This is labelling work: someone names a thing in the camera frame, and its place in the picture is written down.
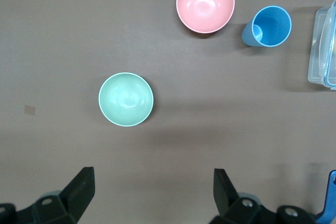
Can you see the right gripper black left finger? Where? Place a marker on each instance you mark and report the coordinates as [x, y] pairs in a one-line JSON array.
[[71, 203]]

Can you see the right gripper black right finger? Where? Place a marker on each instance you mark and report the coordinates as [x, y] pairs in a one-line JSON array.
[[225, 203]]

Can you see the green plastic bowl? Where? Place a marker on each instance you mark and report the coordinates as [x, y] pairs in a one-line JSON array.
[[126, 99]]

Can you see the pink plastic bowl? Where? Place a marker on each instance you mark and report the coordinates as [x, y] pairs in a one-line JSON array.
[[204, 2]]

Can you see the small brown tape patch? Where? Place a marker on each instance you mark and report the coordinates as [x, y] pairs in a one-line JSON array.
[[30, 110]]

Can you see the clear plastic food container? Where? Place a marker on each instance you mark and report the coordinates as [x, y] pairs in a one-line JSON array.
[[319, 51]]

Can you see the blue plastic cup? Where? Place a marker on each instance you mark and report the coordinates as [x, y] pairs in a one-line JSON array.
[[273, 27]]

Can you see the blue plastic camera bracket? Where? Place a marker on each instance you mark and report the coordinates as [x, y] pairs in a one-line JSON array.
[[329, 203]]

